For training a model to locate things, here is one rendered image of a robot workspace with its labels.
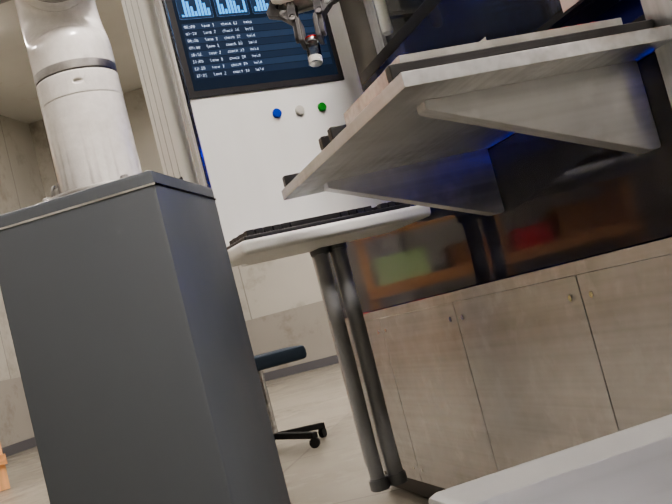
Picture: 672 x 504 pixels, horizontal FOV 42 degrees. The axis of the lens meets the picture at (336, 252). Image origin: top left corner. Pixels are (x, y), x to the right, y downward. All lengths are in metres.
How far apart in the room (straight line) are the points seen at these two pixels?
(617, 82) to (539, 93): 0.13
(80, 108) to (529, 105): 0.63
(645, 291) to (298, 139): 0.97
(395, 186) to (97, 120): 0.63
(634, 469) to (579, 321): 1.38
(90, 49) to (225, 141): 0.75
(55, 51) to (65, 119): 0.10
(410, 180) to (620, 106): 0.52
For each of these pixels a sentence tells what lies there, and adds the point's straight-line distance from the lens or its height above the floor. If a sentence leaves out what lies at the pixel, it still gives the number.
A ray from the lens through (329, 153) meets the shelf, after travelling 1.42.
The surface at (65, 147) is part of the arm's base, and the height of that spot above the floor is 0.94.
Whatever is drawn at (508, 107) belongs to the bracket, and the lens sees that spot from 1.25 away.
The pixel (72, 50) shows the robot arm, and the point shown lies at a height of 1.07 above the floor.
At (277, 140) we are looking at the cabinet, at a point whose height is 1.05.
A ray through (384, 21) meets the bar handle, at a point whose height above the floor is 1.21.
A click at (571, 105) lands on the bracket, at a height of 0.81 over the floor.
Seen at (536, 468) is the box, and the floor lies 0.55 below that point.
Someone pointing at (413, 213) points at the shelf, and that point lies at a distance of 1.93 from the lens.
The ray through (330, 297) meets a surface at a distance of 2.17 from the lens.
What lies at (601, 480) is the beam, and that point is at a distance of 0.26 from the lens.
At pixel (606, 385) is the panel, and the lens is 1.63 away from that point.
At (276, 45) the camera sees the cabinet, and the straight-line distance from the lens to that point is 2.17.
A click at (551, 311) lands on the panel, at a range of 1.71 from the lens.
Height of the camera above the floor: 0.61
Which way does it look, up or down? 4 degrees up
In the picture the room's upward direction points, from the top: 15 degrees counter-clockwise
